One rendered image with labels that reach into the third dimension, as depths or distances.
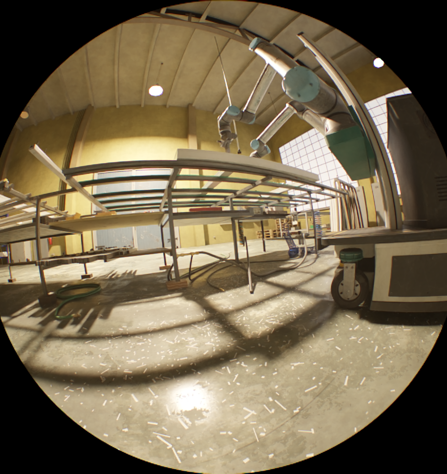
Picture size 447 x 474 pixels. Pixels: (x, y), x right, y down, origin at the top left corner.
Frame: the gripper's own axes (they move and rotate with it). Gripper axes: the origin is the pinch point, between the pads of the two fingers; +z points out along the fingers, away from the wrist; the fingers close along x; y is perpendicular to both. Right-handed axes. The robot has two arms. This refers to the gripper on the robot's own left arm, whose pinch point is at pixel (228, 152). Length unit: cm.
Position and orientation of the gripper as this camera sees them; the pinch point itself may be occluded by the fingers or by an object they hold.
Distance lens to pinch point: 120.8
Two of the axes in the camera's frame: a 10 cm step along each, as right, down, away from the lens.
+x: 4.2, -0.4, -9.1
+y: -9.0, 1.0, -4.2
